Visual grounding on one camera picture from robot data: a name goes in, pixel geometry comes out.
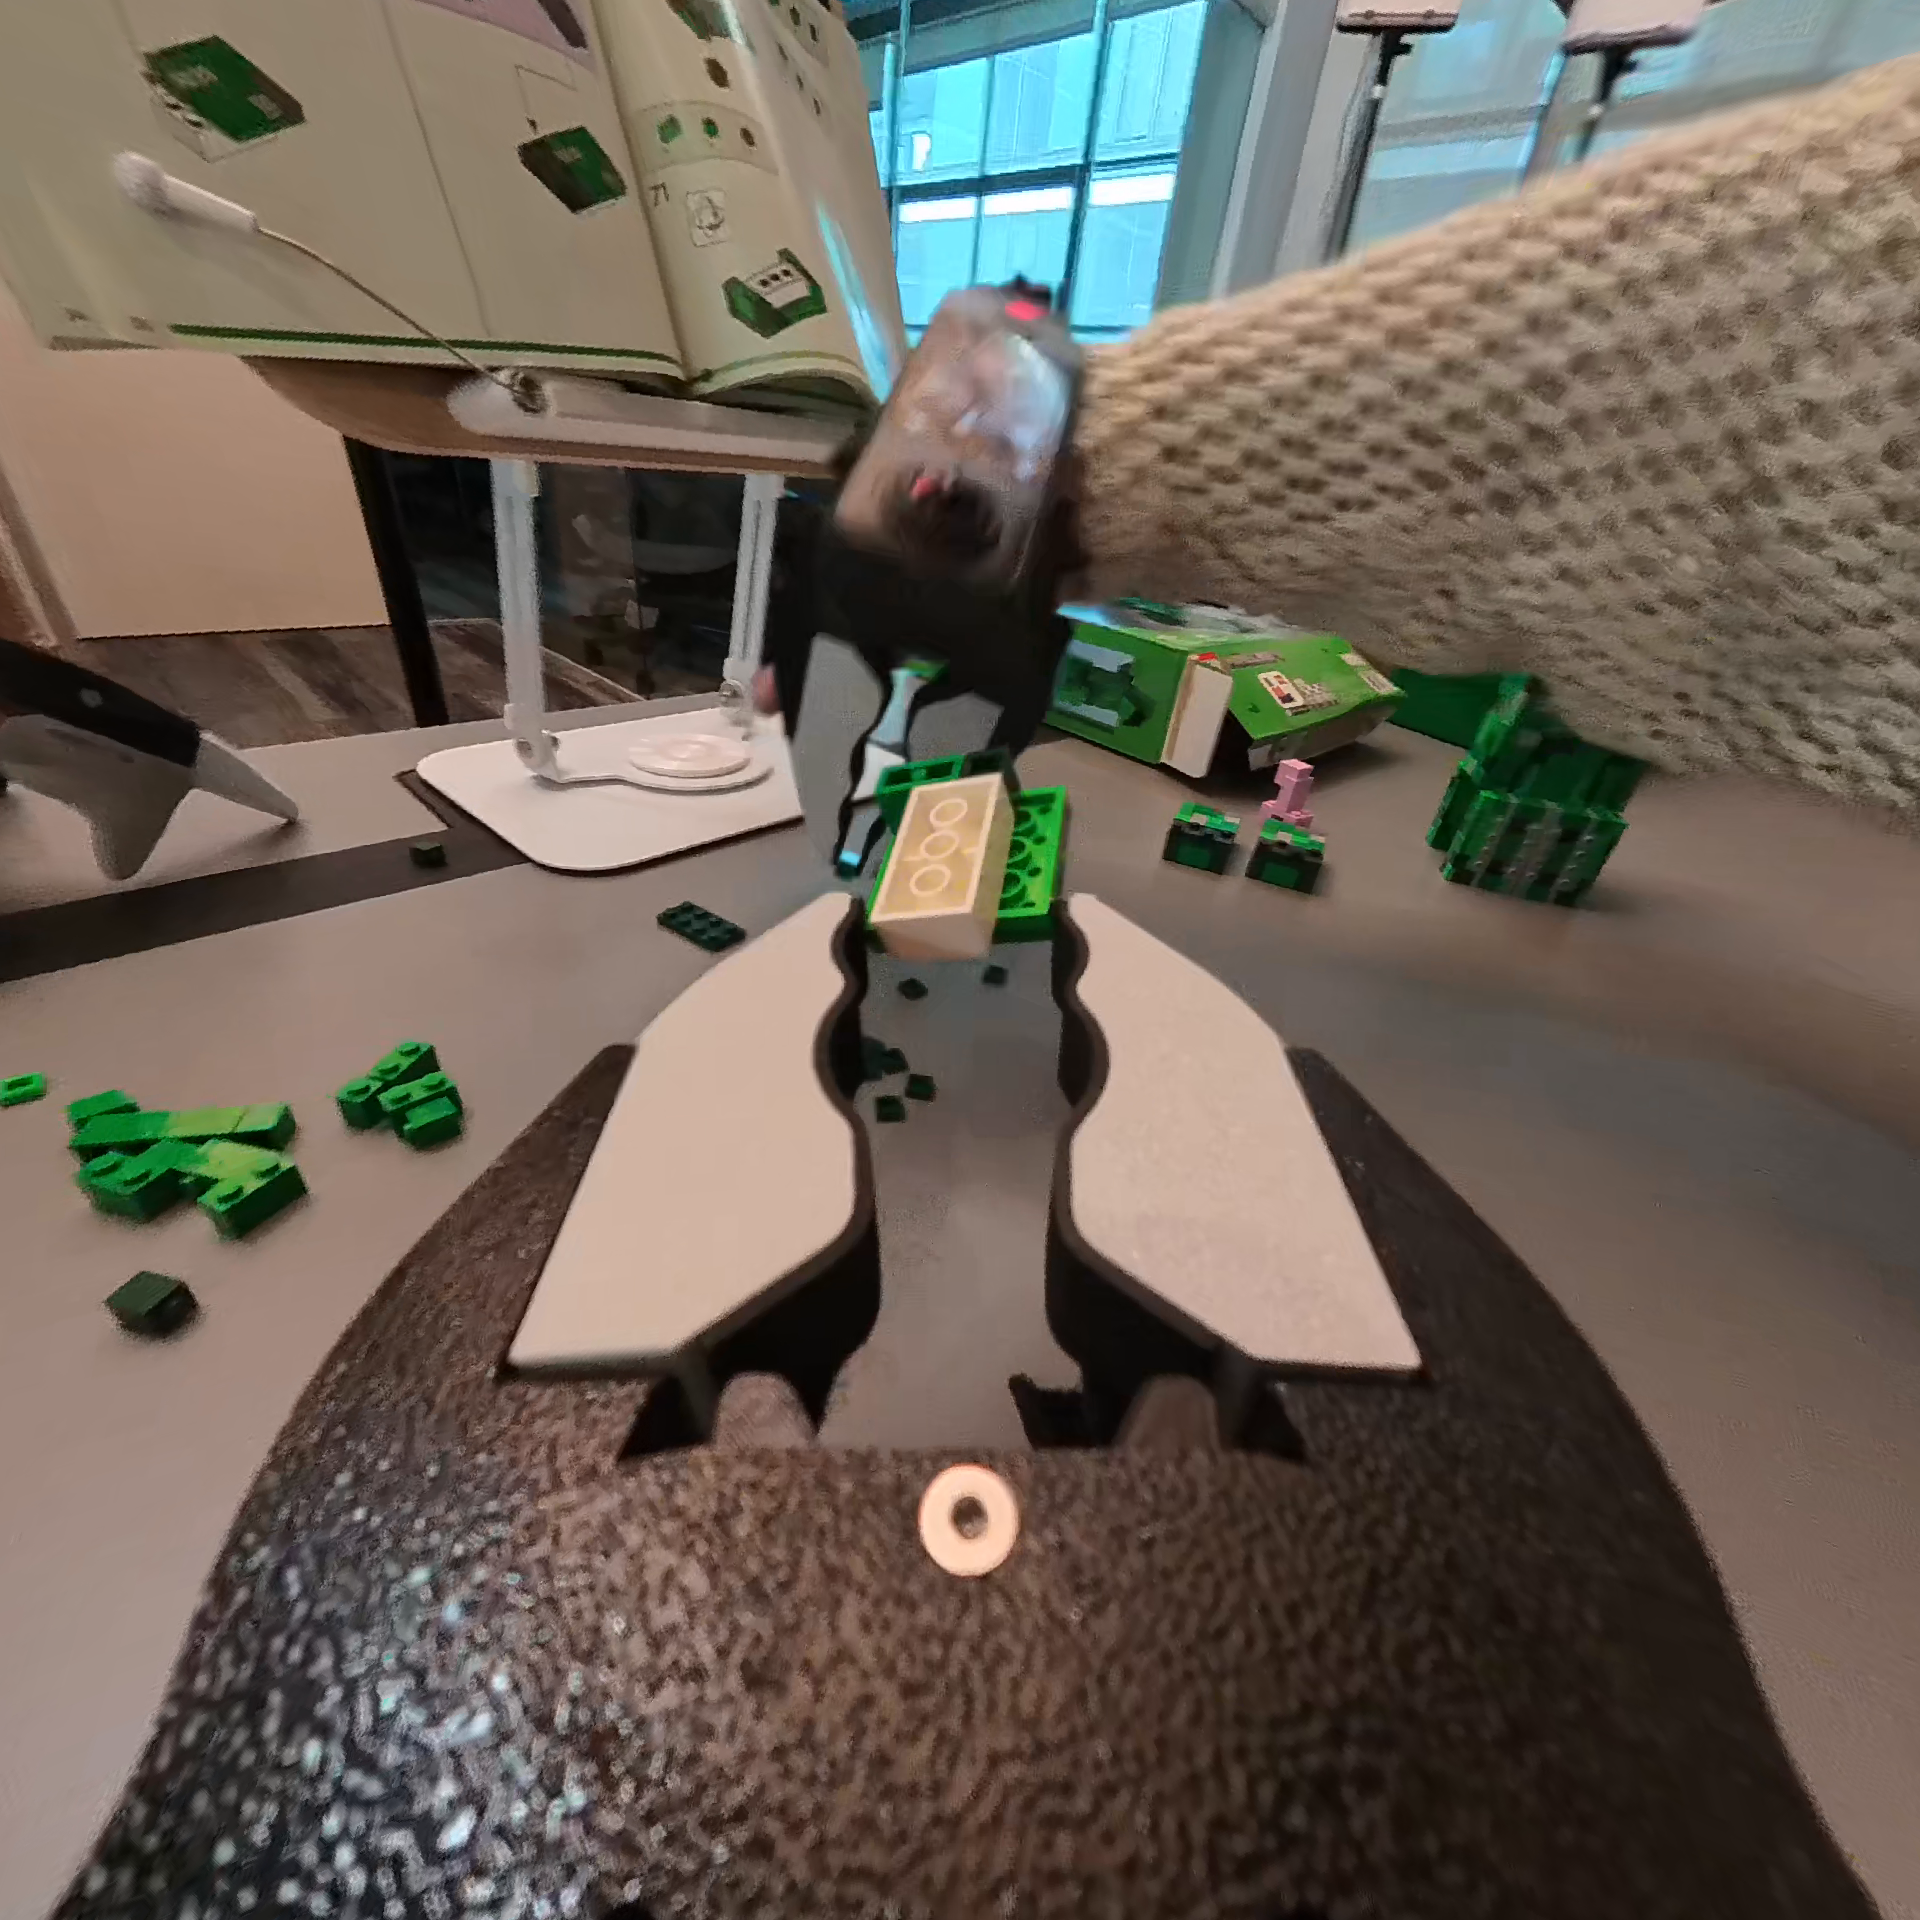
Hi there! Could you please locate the black light stand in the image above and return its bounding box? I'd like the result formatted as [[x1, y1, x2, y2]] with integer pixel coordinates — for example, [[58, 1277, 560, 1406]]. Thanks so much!
[[1530, 0, 1711, 166], [1327, 0, 1466, 257]]

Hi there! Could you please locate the white book stand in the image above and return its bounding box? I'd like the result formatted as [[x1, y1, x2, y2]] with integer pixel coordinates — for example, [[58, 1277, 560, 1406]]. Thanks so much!
[[246, 353, 903, 875]]

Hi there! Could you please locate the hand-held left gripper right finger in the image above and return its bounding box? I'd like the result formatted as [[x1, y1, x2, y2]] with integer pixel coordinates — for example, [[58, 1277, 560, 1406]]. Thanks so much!
[[1044, 891, 1423, 1426]]

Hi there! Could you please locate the green lego set box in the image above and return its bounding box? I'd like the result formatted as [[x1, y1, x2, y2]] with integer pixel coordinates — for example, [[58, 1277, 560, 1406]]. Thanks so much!
[[1044, 597, 1403, 779]]

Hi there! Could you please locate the large green lego build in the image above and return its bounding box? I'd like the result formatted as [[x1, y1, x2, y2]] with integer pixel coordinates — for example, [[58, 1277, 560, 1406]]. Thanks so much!
[[1423, 675, 1652, 909]]

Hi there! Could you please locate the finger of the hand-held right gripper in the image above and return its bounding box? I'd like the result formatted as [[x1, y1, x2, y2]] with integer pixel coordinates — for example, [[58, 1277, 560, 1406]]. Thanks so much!
[[789, 637, 882, 867], [834, 662, 941, 882]]

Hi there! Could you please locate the person's right forearm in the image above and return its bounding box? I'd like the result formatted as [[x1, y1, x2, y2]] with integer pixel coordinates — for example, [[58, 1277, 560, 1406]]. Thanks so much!
[[1055, 57, 1920, 819]]

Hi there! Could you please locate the green lego plate cream brick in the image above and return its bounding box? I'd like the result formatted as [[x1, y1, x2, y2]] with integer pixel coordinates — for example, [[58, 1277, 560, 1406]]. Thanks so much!
[[867, 750, 1075, 962]]

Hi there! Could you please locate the black and white spare device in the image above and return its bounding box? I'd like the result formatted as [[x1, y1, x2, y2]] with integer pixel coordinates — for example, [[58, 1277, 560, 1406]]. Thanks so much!
[[0, 637, 301, 882]]

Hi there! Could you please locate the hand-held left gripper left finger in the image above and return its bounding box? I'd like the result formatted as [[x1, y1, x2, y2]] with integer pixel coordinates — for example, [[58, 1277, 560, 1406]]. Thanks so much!
[[508, 891, 885, 1383]]

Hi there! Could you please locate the bright green lego piece pile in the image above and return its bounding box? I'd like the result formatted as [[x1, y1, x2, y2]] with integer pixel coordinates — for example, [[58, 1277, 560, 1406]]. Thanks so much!
[[0, 1043, 464, 1238]]

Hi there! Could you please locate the lego instruction booklet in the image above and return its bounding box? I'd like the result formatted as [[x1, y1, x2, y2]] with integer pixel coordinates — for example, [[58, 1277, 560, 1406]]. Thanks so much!
[[0, 0, 910, 401]]

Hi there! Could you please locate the dark green lego piece pile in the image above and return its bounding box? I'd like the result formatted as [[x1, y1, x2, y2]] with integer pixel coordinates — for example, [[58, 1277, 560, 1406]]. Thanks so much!
[[858, 961, 1010, 1124]]

